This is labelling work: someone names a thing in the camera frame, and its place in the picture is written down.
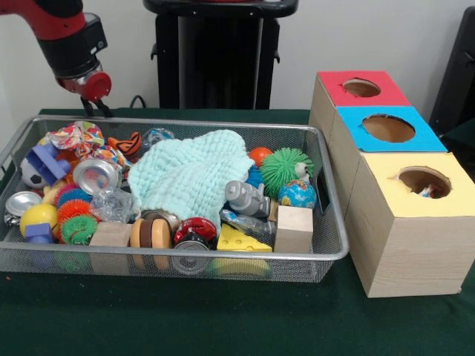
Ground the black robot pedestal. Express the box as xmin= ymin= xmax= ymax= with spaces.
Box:
xmin=143 ymin=0 xmax=301 ymax=111

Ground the dark green tablecloth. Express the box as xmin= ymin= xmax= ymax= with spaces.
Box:
xmin=0 ymin=108 xmax=475 ymax=356

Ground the blue globe ball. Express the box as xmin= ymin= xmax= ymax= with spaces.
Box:
xmin=278 ymin=180 xmax=318 ymax=211

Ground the clear mesh bin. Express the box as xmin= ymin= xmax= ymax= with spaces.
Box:
xmin=0 ymin=113 xmax=350 ymax=285

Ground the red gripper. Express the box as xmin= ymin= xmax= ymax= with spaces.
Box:
xmin=59 ymin=70 xmax=115 ymax=119

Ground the mint green muslin cloth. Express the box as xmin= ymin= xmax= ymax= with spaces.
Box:
xmin=128 ymin=130 xmax=255 ymax=225

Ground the green spiky ball with eyes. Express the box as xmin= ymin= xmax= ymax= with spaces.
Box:
xmin=261 ymin=148 xmax=315 ymax=199

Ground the dark green side table cloth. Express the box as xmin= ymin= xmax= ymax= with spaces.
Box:
xmin=442 ymin=119 xmax=475 ymax=179

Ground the yellow cheese wedge toy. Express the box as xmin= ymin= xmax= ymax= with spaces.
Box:
xmin=216 ymin=225 xmax=273 ymax=254

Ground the blue spiky ball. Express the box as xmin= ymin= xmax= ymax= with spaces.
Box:
xmin=246 ymin=168 xmax=263 ymax=188

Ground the red ball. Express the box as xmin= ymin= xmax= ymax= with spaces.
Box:
xmin=249 ymin=147 xmax=274 ymax=168

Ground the plain wooden block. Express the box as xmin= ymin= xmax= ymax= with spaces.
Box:
xmin=274 ymin=206 xmax=315 ymax=255

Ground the wooden box with three holes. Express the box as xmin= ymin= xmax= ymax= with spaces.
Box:
xmin=309 ymin=70 xmax=475 ymax=299

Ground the multicolour patterned cloth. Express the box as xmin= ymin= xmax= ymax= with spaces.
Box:
xmin=47 ymin=121 xmax=105 ymax=154

